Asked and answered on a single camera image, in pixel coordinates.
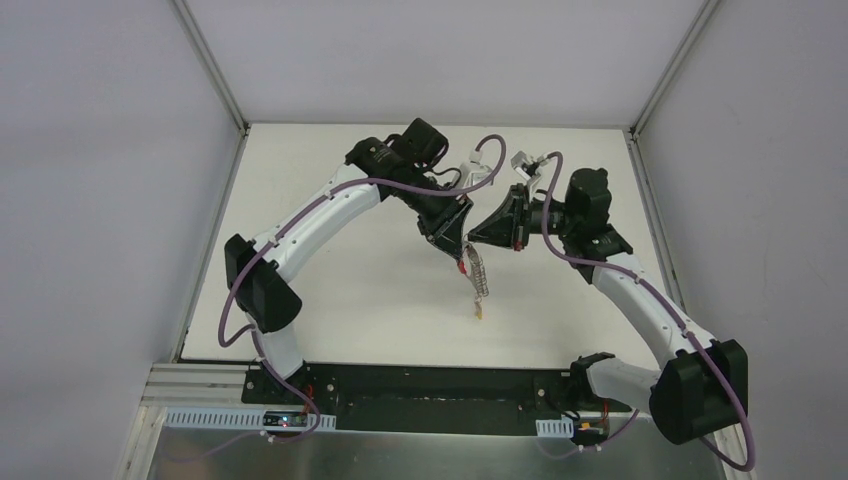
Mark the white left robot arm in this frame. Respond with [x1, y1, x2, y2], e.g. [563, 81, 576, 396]
[224, 119, 473, 405]

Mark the aluminium frame rail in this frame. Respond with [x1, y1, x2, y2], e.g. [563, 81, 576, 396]
[141, 363, 248, 407]

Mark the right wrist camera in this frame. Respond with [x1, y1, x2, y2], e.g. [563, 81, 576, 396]
[510, 151, 549, 185]

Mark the white cable duct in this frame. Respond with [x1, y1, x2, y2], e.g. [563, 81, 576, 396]
[163, 407, 337, 433]

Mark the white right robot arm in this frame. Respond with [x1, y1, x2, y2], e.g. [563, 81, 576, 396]
[469, 168, 752, 445]

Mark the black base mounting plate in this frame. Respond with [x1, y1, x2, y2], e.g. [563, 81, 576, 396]
[241, 363, 629, 436]

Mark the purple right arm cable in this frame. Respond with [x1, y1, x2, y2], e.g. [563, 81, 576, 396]
[539, 151, 758, 473]

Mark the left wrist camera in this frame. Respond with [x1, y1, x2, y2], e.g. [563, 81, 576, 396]
[457, 150, 496, 194]

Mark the red-handled metal key holder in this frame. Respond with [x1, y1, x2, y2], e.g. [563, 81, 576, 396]
[458, 243, 489, 300]

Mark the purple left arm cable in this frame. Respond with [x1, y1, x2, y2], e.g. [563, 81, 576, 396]
[165, 134, 508, 458]

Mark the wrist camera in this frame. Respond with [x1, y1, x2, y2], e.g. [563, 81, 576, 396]
[510, 151, 549, 185]
[457, 150, 496, 194]

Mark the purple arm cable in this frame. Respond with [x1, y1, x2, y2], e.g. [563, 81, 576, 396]
[539, 151, 758, 473]
[165, 134, 508, 458]

